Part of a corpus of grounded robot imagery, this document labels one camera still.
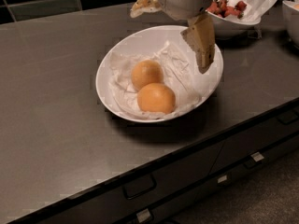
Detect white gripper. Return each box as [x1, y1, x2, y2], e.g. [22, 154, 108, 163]
[130, 0, 215, 74]

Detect orange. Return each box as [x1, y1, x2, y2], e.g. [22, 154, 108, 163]
[137, 83, 176, 114]
[131, 60, 164, 91]

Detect white paper in large bowl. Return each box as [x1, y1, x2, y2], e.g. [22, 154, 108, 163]
[108, 41, 202, 120]

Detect white bowl with strawberries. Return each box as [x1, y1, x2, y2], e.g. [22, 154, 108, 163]
[209, 12, 261, 40]

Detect large white bowl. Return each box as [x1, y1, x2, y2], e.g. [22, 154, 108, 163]
[95, 25, 223, 123]

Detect white bowl at right edge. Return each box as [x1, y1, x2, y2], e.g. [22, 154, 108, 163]
[282, 0, 299, 49]

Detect red strawberries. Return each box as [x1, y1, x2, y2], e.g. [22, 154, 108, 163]
[206, 0, 247, 19]

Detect right dark drawer front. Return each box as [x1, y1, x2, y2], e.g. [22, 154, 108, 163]
[211, 102, 299, 174]

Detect dark drawer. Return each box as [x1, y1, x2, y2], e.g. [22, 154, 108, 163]
[114, 132, 299, 224]
[211, 102, 299, 174]
[37, 142, 223, 224]

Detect lower dark drawer front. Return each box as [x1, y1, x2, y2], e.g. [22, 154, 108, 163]
[114, 132, 299, 224]

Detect left dark drawer front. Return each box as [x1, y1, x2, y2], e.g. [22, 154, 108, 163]
[37, 142, 223, 224]

